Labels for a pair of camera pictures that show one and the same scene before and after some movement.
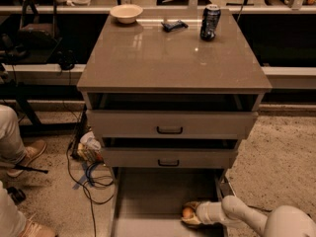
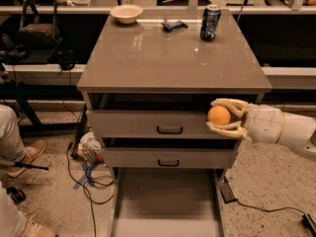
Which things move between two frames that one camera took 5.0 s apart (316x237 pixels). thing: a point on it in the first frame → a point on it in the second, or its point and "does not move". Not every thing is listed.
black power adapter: x=225 y=189 does not move
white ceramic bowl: x=126 y=13 does not move
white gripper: x=204 y=212 → x=264 y=122
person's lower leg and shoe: x=14 y=223 does not move
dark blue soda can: x=210 y=21 does not move
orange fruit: x=188 y=212 → x=218 y=116
